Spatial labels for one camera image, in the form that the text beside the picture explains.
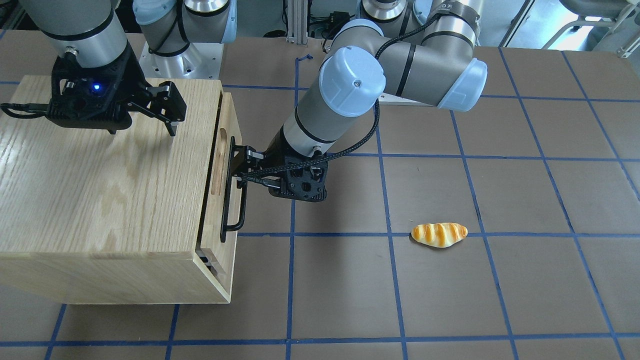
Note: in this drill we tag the wooden drawer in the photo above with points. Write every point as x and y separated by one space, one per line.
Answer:
220 256

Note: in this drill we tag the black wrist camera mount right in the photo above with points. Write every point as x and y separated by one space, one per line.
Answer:
77 96

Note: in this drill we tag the light wooden drawer cabinet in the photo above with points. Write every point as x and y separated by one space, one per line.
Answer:
90 218

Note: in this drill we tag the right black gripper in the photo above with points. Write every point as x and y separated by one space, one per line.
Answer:
131 76

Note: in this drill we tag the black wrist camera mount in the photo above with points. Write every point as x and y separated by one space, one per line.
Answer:
77 96
302 184

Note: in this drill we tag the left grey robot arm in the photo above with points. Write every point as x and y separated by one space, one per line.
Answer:
433 64

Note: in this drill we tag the yellow toy bread roll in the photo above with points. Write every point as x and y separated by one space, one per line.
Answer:
439 235

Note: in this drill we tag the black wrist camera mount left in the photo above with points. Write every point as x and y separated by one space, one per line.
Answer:
302 184

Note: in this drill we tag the black metal drawer handle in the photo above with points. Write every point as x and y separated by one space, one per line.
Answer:
234 201

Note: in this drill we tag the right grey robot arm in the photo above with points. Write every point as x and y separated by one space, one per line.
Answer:
92 28

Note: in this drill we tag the aluminium frame post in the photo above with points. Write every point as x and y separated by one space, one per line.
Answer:
297 21

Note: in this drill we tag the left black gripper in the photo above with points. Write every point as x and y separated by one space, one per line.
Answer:
273 151

